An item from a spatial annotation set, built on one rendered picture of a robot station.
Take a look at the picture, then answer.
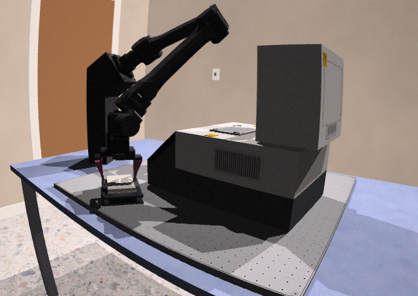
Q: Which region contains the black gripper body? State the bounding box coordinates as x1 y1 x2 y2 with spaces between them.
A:
95 131 142 160

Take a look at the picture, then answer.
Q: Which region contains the black and white benchtop lab instrument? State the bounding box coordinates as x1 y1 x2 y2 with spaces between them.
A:
147 44 344 231

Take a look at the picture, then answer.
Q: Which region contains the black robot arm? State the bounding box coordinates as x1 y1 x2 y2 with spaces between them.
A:
106 4 229 161

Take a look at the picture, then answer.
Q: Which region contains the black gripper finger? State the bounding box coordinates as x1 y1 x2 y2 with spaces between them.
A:
133 160 142 181
95 157 104 183

